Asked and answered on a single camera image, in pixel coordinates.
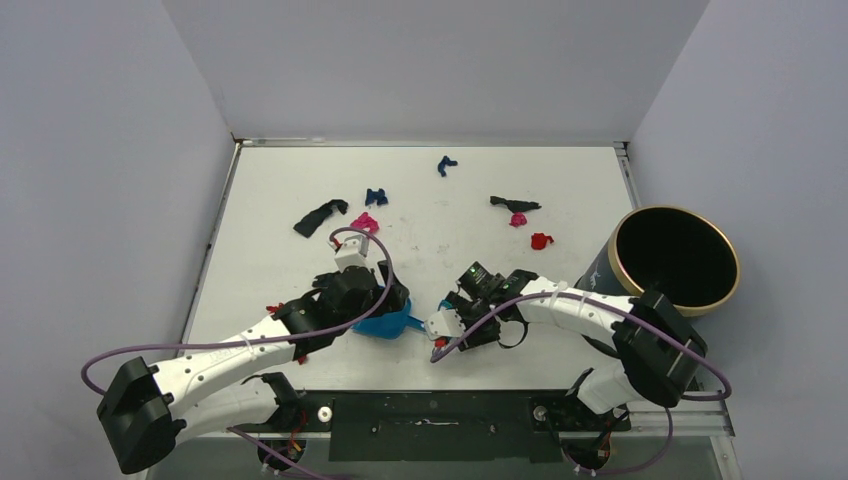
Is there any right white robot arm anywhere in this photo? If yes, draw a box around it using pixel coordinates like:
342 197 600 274
423 263 707 429

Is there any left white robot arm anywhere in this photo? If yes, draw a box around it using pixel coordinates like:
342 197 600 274
96 261 409 474

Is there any blue plastic dustpan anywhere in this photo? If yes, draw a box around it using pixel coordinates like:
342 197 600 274
351 299 426 340

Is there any red scrap right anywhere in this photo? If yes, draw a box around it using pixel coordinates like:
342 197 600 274
531 232 555 251

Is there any pink paper scrap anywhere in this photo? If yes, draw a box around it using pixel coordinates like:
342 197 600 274
350 212 380 234

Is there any small pink scrap right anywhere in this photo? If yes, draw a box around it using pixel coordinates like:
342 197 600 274
509 212 528 228

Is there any black paper scrap strip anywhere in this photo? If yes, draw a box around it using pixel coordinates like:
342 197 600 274
293 199 349 238

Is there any black paper scrap right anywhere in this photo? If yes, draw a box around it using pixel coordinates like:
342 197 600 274
489 196 542 214

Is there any dark blue paper scrap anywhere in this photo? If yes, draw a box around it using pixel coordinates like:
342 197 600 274
364 188 389 206

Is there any far dark blue scrap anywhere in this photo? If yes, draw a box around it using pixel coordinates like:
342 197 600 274
437 155 458 178

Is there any black gold-rimmed waste bin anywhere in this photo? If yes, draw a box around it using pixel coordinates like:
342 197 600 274
575 205 741 326

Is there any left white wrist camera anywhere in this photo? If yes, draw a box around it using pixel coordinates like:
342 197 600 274
334 234 370 272

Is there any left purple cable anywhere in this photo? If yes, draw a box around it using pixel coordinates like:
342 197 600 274
80 226 396 480

